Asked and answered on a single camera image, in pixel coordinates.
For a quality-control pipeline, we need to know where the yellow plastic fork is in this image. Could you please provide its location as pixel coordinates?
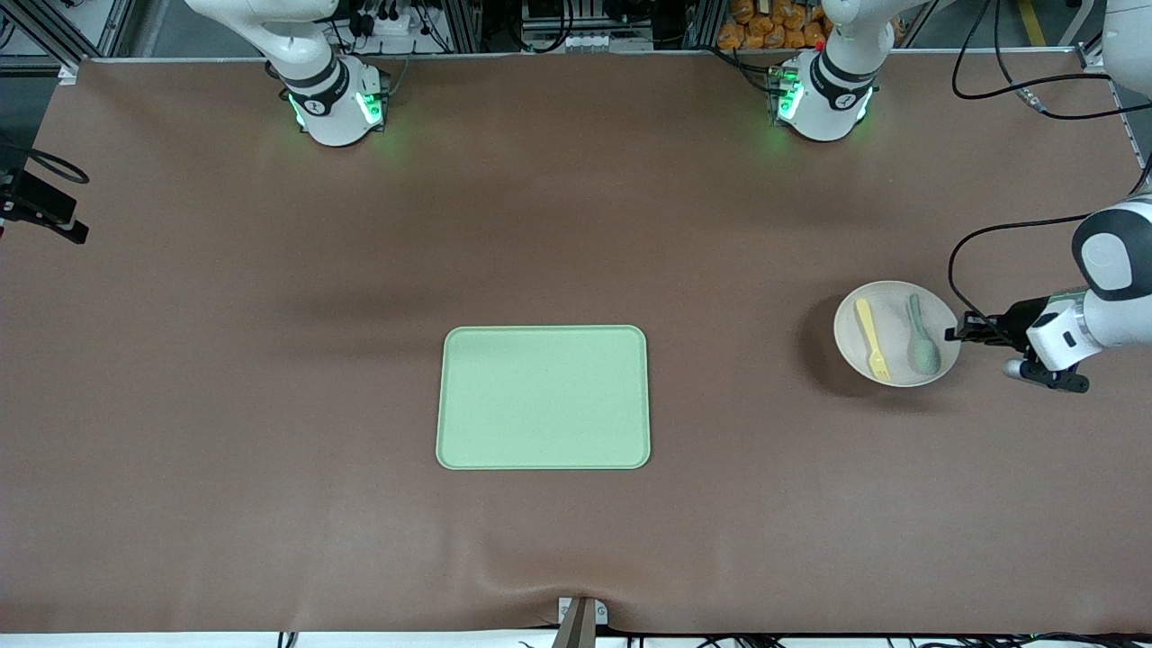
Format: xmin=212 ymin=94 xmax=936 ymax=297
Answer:
xmin=853 ymin=297 xmax=893 ymax=379

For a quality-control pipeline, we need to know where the aluminium frame strut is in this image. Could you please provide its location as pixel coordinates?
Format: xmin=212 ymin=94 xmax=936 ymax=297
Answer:
xmin=0 ymin=0 xmax=136 ymax=71

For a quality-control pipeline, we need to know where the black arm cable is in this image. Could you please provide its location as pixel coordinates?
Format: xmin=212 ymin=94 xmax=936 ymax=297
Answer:
xmin=947 ymin=0 xmax=1152 ymax=352
xmin=0 ymin=144 xmax=91 ymax=185

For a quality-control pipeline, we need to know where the beige round plate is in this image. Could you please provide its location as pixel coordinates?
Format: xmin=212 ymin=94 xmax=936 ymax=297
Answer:
xmin=832 ymin=281 xmax=962 ymax=388

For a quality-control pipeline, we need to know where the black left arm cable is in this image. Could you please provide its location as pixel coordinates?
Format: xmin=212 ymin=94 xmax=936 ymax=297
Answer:
xmin=947 ymin=0 xmax=1152 ymax=352

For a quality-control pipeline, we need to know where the orange snack bag pile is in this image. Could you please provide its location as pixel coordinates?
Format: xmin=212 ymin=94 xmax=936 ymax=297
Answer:
xmin=717 ymin=0 xmax=904 ymax=51

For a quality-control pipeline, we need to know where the aluminium frame post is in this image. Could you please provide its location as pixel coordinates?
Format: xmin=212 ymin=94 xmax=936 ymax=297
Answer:
xmin=688 ymin=0 xmax=721 ymax=50
xmin=441 ymin=0 xmax=483 ymax=53

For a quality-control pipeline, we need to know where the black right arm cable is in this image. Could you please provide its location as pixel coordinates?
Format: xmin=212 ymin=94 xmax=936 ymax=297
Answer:
xmin=0 ymin=144 xmax=91 ymax=185

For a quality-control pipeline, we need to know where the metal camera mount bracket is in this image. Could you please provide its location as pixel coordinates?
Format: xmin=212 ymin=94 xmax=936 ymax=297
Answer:
xmin=551 ymin=596 xmax=610 ymax=648

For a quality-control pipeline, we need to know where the brown table cover mat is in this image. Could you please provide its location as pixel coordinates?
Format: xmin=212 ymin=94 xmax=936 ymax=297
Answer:
xmin=0 ymin=52 xmax=1152 ymax=636

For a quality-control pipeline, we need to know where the light green rectangular tray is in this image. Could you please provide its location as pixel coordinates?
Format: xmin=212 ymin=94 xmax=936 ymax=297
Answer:
xmin=436 ymin=325 xmax=652 ymax=471

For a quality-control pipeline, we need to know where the white power strip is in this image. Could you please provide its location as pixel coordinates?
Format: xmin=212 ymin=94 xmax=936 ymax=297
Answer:
xmin=345 ymin=0 xmax=424 ymax=39

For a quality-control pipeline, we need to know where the pale green plastic spoon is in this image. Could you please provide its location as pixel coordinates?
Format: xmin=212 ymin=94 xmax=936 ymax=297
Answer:
xmin=904 ymin=293 xmax=943 ymax=376

